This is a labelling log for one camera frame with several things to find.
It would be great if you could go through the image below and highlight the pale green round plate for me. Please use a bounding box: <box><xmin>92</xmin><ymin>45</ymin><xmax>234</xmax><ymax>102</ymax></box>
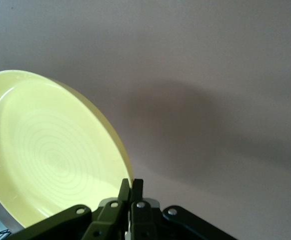
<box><xmin>0</xmin><ymin>73</ymin><xmax>28</xmax><ymax>233</ymax></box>

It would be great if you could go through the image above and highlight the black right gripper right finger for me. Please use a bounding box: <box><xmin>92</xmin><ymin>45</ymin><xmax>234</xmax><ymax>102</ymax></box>
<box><xmin>130</xmin><ymin>178</ymin><xmax>159</xmax><ymax>240</ymax></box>

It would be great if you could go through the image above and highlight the brown table cloth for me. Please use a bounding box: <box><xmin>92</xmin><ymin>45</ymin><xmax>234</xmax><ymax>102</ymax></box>
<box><xmin>0</xmin><ymin>0</ymin><xmax>291</xmax><ymax>240</ymax></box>

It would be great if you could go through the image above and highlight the yellow round plate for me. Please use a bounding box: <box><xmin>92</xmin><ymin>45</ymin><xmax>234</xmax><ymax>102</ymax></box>
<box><xmin>0</xmin><ymin>69</ymin><xmax>134</xmax><ymax>230</ymax></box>

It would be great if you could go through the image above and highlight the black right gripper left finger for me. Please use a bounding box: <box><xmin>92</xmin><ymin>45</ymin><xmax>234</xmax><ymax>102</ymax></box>
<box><xmin>81</xmin><ymin>178</ymin><xmax>131</xmax><ymax>240</ymax></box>

